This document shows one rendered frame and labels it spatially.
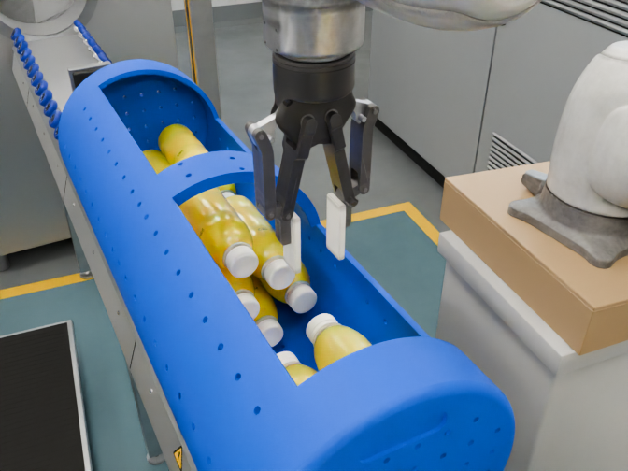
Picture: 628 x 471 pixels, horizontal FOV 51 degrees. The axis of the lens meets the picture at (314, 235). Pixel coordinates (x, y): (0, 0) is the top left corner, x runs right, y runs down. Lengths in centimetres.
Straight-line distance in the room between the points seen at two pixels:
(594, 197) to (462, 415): 47
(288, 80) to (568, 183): 52
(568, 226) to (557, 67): 150
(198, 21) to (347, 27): 132
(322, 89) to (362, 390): 26
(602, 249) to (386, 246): 191
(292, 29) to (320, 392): 30
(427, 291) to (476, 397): 203
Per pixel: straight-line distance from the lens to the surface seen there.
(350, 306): 88
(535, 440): 110
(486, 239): 106
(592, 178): 96
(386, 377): 54
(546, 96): 253
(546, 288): 97
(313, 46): 56
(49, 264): 292
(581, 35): 238
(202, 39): 188
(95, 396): 229
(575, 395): 107
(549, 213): 102
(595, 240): 100
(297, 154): 62
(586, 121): 95
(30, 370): 223
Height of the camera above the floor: 163
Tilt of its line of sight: 34 degrees down
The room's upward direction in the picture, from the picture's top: straight up
